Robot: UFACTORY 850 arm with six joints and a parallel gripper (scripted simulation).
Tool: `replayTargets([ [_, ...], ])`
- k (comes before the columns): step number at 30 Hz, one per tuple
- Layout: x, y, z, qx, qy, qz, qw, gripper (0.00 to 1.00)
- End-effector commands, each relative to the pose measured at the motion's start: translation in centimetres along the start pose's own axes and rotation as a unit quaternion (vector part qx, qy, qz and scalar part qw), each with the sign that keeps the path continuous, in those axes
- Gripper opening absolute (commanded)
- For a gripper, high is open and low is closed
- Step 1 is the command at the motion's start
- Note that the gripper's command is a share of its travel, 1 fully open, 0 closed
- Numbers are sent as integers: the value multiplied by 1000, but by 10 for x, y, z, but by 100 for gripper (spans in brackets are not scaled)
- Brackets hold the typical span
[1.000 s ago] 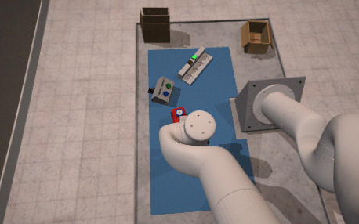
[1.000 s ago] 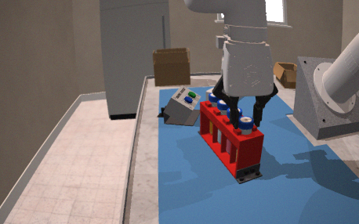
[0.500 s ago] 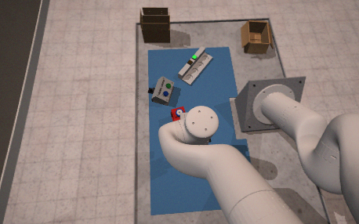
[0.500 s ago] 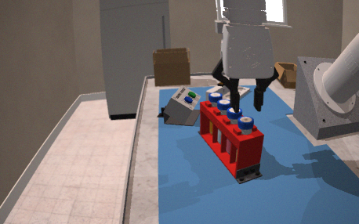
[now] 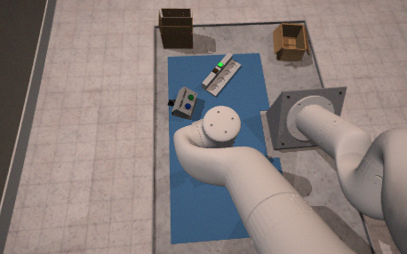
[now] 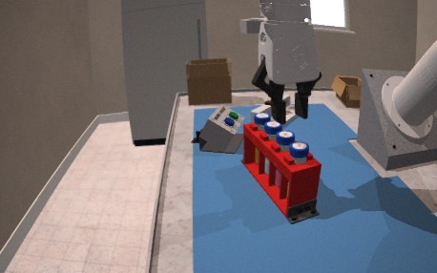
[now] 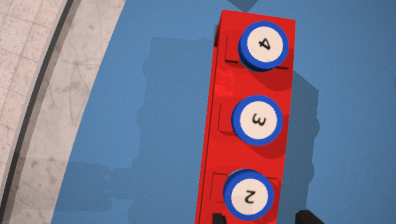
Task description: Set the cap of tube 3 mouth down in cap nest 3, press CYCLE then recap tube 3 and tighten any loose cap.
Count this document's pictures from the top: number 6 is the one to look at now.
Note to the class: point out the blue flat mat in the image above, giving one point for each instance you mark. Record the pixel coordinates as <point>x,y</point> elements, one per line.
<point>367,224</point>

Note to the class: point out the beige tray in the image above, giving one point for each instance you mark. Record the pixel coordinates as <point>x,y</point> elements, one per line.
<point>266,108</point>

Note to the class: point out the grey control panel with two buttons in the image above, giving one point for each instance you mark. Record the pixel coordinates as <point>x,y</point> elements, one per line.
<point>220,130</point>

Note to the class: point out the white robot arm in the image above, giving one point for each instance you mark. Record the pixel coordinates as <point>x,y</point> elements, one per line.
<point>406,105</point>

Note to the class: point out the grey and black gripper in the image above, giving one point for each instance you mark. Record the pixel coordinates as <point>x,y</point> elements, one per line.
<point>287,54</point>

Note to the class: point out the grey metal bracket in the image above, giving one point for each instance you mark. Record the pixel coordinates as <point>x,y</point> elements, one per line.
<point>304,215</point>

